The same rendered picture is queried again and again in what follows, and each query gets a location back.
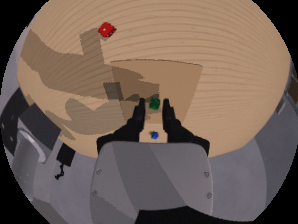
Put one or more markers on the green die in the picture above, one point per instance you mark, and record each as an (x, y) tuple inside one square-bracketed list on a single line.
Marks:
[(154, 103)]

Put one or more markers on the red die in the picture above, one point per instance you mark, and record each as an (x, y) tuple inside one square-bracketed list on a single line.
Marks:
[(106, 30)]

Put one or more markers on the tan square mat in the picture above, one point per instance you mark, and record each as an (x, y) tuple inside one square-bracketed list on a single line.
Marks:
[(135, 79)]

